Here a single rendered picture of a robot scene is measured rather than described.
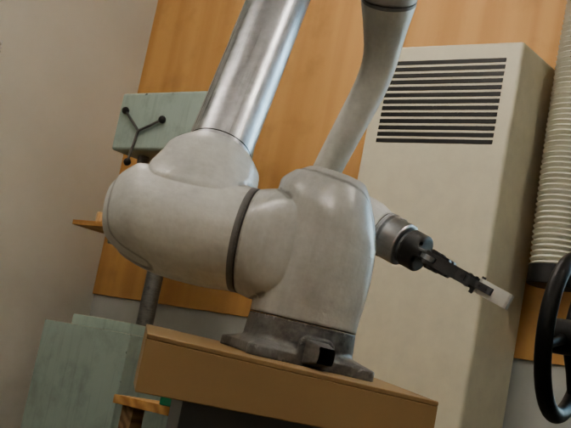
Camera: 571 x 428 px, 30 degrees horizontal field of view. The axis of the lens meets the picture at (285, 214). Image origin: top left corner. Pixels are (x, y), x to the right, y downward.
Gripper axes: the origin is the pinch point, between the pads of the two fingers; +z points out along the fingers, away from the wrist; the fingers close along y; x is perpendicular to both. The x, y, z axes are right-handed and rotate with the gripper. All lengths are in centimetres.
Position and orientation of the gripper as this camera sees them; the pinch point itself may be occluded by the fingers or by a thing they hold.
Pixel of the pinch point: (494, 294)
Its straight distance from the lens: 200.8
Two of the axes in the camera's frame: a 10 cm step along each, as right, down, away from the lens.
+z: 7.3, 4.2, -5.4
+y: 4.9, 2.4, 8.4
